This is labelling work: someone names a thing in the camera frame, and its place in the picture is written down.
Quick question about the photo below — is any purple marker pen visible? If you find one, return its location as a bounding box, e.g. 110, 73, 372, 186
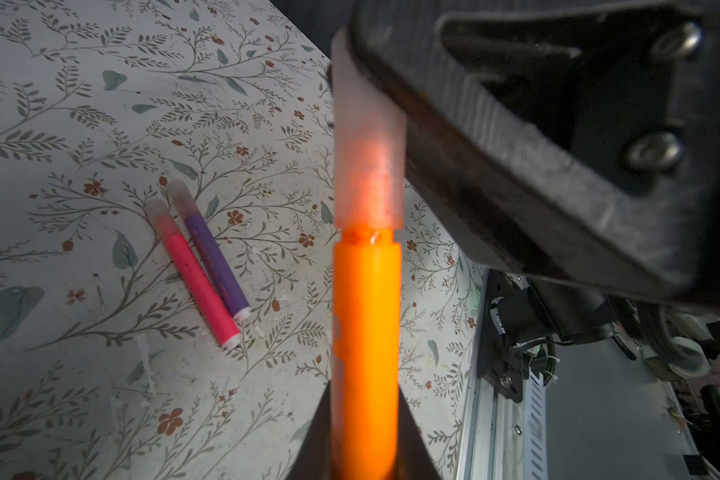
167, 180, 251, 323

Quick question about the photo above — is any pink red marker pen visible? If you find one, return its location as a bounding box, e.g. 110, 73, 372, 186
145, 199, 242, 349

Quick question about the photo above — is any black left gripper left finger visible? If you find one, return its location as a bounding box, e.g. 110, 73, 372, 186
286, 382, 331, 480

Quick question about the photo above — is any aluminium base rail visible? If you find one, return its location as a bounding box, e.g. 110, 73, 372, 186
457, 271, 720, 479

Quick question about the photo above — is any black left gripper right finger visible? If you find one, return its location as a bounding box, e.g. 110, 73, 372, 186
395, 389, 440, 480

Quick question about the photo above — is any bright orange marker pen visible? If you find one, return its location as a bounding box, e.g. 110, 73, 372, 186
330, 226, 402, 479

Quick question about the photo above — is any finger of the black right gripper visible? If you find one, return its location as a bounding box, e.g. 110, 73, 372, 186
347, 1, 720, 306

